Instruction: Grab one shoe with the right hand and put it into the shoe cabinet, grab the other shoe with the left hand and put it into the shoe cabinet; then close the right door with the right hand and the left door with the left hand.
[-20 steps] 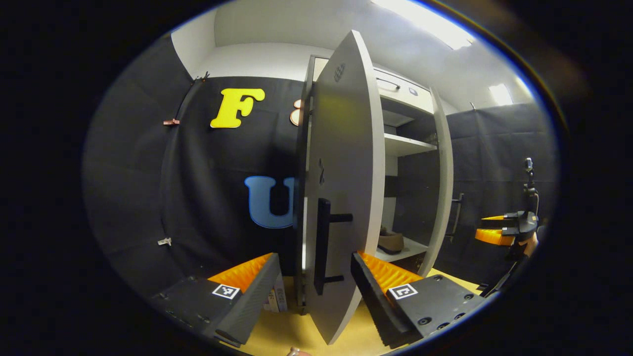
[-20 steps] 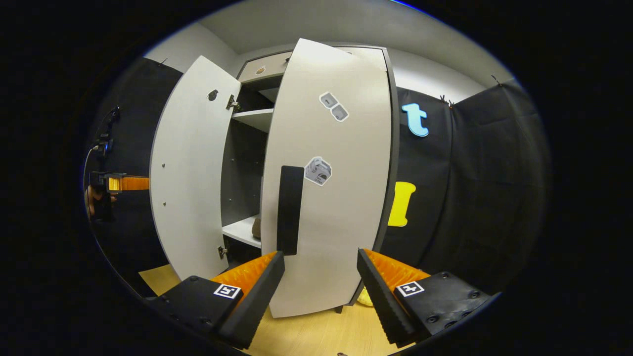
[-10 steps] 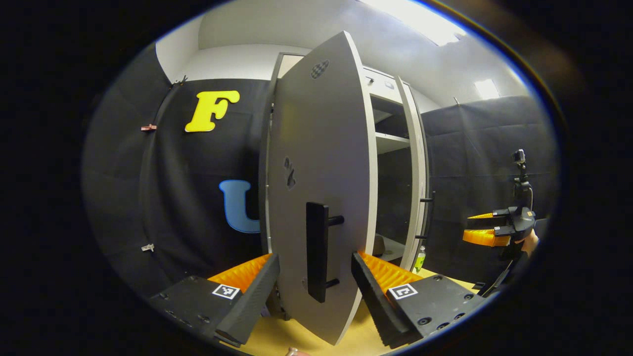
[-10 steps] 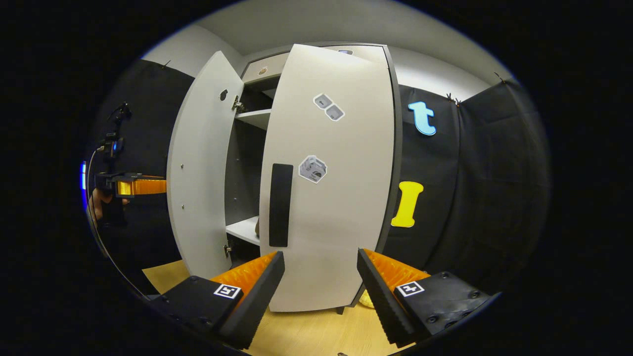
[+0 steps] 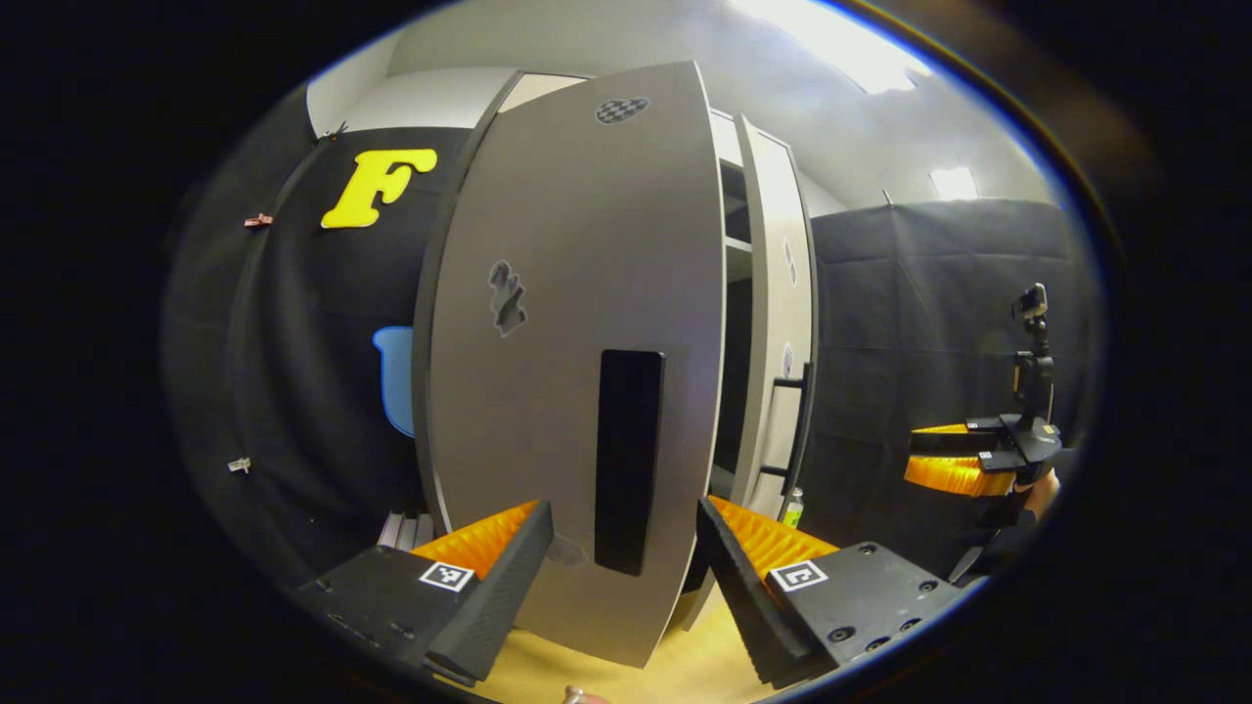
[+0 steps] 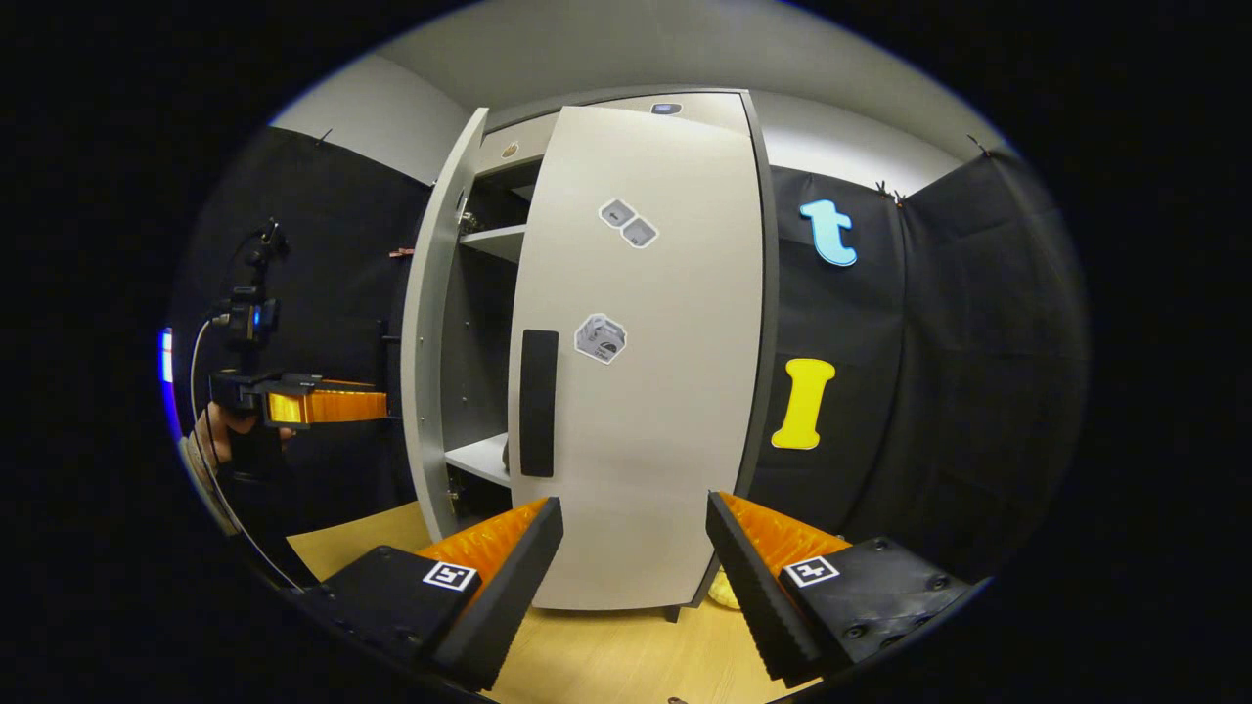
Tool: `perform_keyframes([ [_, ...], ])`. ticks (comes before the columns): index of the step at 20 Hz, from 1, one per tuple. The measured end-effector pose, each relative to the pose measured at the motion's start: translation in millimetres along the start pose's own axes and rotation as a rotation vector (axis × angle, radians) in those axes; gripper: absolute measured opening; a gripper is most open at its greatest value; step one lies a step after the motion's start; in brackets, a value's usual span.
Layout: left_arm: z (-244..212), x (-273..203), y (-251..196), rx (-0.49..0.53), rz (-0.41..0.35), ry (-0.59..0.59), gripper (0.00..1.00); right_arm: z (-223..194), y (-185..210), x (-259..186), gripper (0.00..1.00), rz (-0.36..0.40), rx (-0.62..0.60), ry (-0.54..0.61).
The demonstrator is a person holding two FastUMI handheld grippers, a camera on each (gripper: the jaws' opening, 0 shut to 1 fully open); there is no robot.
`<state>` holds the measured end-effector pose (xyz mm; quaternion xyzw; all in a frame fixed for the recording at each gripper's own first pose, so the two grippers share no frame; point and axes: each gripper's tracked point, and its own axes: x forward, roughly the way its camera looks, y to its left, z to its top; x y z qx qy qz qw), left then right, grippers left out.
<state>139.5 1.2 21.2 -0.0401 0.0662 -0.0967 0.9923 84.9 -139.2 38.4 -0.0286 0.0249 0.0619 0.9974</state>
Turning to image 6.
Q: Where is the white shoe cabinet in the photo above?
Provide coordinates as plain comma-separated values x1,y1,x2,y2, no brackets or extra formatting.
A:
401,88,781,624

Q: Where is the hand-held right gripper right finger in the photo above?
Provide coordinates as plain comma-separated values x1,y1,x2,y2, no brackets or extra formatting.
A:
706,489,984,688

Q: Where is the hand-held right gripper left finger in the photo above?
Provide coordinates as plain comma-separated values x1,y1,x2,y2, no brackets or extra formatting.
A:
293,496,565,690

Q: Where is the white shoe cabinet door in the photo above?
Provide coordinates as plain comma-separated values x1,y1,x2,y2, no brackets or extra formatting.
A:
401,106,490,544
507,106,766,612

